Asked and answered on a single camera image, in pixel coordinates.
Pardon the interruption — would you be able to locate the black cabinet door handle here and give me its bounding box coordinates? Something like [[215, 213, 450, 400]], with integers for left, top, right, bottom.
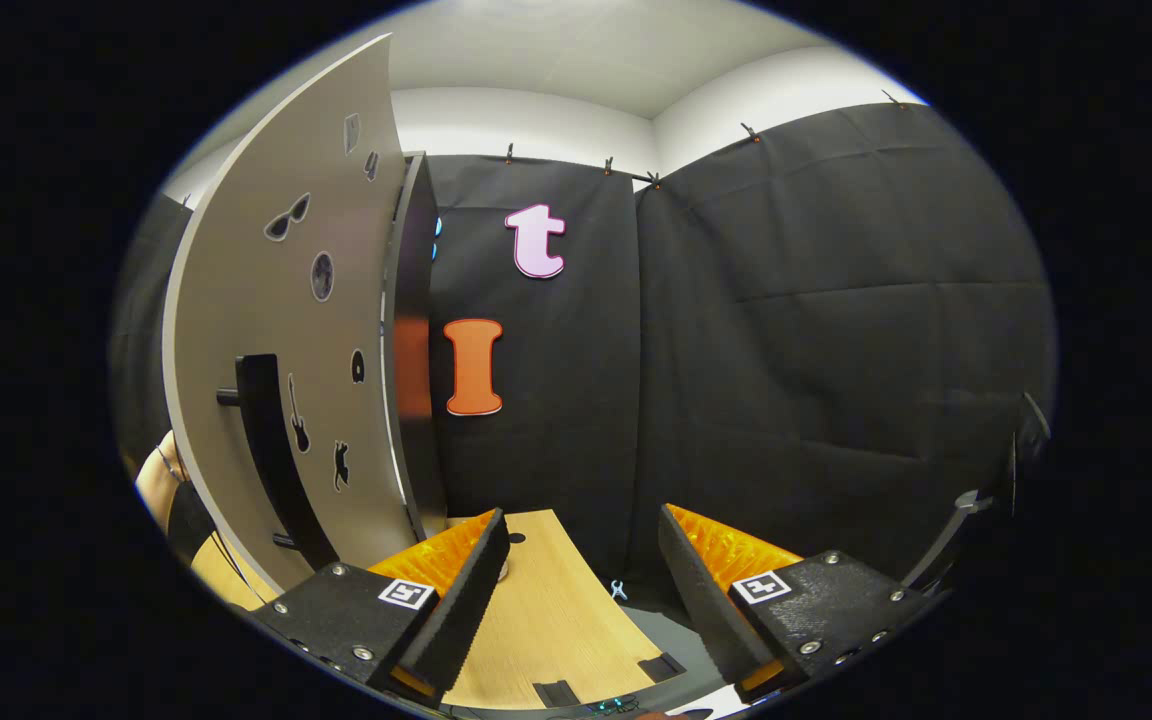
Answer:
[[216, 353, 339, 571]]

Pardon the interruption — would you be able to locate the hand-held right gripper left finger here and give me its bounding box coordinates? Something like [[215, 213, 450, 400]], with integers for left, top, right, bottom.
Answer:
[[236, 508, 512, 706]]

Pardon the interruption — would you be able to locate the beige cabinet door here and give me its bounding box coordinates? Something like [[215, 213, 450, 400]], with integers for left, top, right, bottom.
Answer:
[[162, 33, 417, 593]]

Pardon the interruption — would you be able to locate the black backdrop cloth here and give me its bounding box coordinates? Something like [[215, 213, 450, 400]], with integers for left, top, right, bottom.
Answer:
[[111, 100, 1057, 591]]

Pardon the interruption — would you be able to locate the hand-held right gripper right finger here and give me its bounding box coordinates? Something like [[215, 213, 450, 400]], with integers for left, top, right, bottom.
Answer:
[[658, 504, 937, 706]]

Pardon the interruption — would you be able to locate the row of small cloth clips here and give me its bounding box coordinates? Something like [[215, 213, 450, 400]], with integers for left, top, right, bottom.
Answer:
[[501, 90, 907, 191]]

